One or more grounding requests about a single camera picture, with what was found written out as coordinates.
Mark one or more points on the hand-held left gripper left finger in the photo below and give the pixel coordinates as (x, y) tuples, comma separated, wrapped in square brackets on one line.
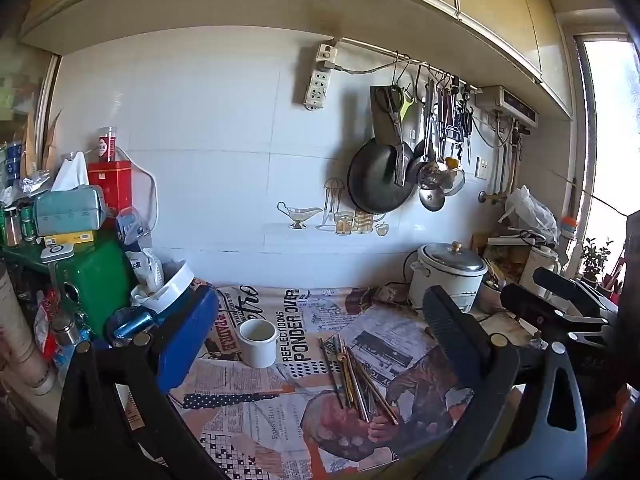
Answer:
[(192, 335)]

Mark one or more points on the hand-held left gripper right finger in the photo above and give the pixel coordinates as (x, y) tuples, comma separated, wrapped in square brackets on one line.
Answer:
[(445, 315)]

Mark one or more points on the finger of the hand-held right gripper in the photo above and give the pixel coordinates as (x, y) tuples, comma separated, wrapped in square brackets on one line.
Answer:
[(530, 307), (560, 282)]

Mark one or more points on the white cup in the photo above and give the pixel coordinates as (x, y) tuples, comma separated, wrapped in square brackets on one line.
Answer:
[(260, 350)]

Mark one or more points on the pile of mixed chopsticks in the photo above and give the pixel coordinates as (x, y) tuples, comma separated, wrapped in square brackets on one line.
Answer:
[(350, 385)]

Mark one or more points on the person's right forearm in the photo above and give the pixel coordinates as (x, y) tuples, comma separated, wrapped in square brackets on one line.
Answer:
[(607, 420)]

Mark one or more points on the white electric kettle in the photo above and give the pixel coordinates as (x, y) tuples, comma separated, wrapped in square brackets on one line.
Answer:
[(537, 265)]

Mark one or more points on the white slow cooker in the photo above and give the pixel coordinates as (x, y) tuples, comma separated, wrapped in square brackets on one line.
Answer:
[(445, 280)]

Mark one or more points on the small steel bowl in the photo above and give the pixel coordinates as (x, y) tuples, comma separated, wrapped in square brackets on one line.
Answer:
[(490, 300)]

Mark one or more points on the potted plant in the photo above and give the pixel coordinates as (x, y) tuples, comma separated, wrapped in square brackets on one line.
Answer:
[(595, 260)]

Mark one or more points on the shiny blue foil packet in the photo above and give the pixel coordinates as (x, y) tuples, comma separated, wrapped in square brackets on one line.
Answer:
[(132, 325)]

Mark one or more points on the white printed pouch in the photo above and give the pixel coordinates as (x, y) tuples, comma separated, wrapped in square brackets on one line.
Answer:
[(145, 267)]

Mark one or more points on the green box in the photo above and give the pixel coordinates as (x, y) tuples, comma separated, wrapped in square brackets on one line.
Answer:
[(95, 280)]

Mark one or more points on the newspaper print table cover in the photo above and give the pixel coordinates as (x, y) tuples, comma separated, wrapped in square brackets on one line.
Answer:
[(280, 410)]

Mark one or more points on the metal ladle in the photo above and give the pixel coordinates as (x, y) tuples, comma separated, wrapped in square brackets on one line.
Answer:
[(431, 200)]

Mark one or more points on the blue white plastic bag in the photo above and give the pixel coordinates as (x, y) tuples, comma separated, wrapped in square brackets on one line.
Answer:
[(132, 225)]

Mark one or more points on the steel bottle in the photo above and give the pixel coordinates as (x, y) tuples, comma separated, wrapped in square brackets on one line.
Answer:
[(65, 332)]

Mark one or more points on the small mesh strainer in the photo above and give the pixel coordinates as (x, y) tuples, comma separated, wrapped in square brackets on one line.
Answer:
[(455, 180)]

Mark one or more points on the metal skimmer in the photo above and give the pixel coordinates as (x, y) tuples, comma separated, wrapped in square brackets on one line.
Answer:
[(431, 175)]

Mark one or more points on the black wok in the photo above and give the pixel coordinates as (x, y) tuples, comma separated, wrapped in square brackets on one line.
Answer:
[(375, 180)]

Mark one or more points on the window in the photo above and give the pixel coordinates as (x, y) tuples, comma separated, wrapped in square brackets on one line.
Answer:
[(610, 135)]

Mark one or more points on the small white device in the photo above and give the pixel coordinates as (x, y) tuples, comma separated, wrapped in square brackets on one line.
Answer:
[(57, 251)]

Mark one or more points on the yellow flat box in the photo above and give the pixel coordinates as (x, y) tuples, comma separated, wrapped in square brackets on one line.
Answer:
[(65, 239)]

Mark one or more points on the stack of paper cups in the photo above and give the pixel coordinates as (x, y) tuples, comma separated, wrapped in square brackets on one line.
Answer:
[(20, 340)]

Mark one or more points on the red tin box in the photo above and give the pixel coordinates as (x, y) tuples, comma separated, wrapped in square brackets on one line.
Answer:
[(112, 180)]

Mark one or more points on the grey-green tissue box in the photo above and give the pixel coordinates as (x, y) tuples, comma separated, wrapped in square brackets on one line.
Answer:
[(65, 210)]

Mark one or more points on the white water heater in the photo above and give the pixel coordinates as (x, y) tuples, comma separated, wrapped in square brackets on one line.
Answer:
[(505, 102)]

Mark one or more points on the kitchen scissors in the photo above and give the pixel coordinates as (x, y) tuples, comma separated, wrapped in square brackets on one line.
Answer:
[(395, 120)]

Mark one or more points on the clear cup red label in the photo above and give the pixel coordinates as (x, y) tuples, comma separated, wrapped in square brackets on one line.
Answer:
[(106, 145)]

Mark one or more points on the green peeler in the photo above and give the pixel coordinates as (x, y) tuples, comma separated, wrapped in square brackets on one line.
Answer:
[(407, 102)]

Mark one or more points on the white power strip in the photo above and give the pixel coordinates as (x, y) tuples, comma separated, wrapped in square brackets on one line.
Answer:
[(326, 55), (317, 90)]

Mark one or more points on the yellow upper cabinet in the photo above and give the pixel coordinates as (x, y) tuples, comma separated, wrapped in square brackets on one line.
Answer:
[(250, 5)]

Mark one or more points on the wall water pipes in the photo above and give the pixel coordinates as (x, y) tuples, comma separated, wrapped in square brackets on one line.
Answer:
[(500, 180)]

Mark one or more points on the kitchenware wall decal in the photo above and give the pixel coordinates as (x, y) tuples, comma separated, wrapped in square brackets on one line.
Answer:
[(345, 222)]

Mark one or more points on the wall socket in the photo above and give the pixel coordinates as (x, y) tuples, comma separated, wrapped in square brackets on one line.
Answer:
[(482, 167)]

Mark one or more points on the metal hanging rail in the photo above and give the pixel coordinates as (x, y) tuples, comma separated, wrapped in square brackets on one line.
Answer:
[(370, 50)]

